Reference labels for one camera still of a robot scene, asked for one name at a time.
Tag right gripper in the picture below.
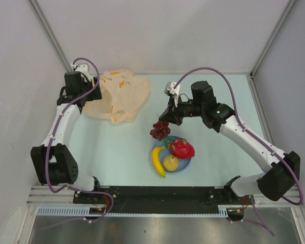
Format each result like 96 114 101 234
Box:
159 95 204 126

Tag dark red fake cherries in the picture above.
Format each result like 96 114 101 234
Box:
149 120 171 141

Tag red fake dragon fruit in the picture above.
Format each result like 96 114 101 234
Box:
162 137 195 159

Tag yellow fake banana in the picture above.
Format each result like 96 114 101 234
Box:
151 146 166 177

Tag yellow fake pear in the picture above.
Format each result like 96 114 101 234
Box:
163 155 179 172

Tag translucent orange plastic bag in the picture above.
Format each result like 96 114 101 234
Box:
82 70 151 124

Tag blue plastic plate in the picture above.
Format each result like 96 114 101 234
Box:
150 136 195 177

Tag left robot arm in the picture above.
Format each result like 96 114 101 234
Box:
30 68 102 203

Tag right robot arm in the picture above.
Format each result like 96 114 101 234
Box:
159 81 300 204

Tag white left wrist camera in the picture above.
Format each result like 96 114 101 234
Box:
71 64 95 84

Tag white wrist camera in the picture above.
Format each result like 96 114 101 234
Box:
164 82 180 107
71 64 95 84

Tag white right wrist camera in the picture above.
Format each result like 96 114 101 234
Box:
164 82 180 107

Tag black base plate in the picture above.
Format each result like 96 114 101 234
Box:
73 185 255 214

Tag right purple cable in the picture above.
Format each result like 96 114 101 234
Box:
172 67 304 236

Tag aluminium frame rail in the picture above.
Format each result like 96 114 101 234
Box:
26 185 78 206

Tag white slotted cable duct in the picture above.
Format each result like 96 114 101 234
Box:
37 205 231 218

